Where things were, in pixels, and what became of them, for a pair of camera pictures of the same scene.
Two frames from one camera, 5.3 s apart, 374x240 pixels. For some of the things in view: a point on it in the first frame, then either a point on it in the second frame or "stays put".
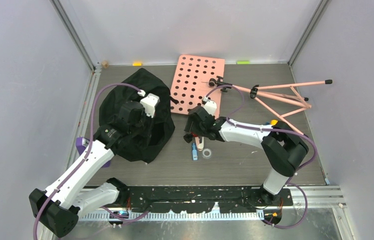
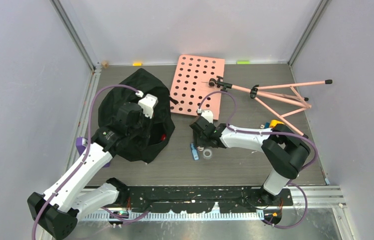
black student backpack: (143, 145) stays put
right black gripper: (194, 128) -> (198, 141)
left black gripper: (150, 124) stays put
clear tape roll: (205, 156) stays put
